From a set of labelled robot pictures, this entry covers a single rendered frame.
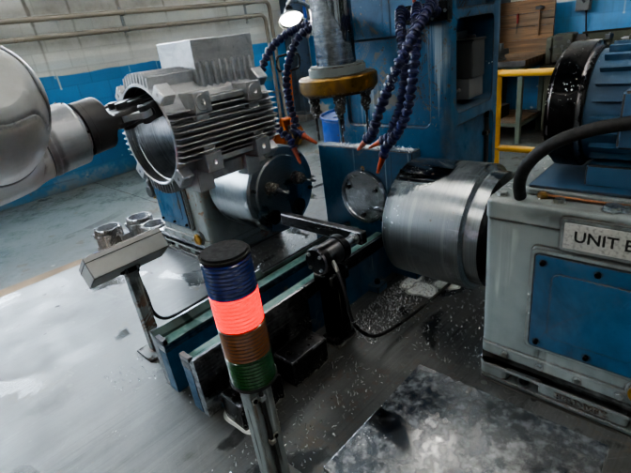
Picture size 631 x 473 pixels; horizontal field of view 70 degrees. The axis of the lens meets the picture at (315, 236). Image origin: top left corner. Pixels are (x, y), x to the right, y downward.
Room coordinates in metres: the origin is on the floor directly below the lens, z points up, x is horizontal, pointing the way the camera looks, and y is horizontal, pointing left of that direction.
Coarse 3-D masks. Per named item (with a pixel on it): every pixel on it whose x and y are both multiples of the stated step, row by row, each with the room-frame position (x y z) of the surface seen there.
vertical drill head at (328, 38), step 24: (312, 0) 1.07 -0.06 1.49; (336, 0) 1.05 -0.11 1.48; (312, 24) 1.08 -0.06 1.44; (336, 24) 1.05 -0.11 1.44; (336, 48) 1.05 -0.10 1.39; (312, 72) 1.06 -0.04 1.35; (336, 72) 1.03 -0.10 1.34; (360, 72) 1.05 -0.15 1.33; (312, 96) 1.04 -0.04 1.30; (336, 96) 1.01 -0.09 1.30
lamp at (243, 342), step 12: (264, 324) 0.47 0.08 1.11; (228, 336) 0.45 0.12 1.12; (240, 336) 0.44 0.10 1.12; (252, 336) 0.45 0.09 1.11; (264, 336) 0.46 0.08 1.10; (228, 348) 0.45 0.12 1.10; (240, 348) 0.44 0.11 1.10; (252, 348) 0.45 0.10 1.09; (264, 348) 0.46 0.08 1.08; (228, 360) 0.45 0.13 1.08; (240, 360) 0.44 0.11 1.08; (252, 360) 0.44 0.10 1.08
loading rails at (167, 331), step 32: (288, 256) 1.01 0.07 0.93; (352, 256) 0.97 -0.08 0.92; (384, 256) 1.06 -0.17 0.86; (288, 288) 0.87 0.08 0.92; (352, 288) 0.96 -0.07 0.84; (384, 288) 1.00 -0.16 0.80; (192, 320) 0.80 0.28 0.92; (288, 320) 0.80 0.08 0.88; (320, 320) 0.88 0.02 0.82; (160, 352) 0.74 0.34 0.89; (192, 352) 0.69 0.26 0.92; (192, 384) 0.67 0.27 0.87; (224, 384) 0.68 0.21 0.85
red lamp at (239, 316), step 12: (240, 300) 0.45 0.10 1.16; (252, 300) 0.45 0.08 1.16; (216, 312) 0.45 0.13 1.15; (228, 312) 0.44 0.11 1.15; (240, 312) 0.44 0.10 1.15; (252, 312) 0.45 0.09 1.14; (216, 324) 0.46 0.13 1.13; (228, 324) 0.44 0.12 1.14; (240, 324) 0.44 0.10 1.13; (252, 324) 0.45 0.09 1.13
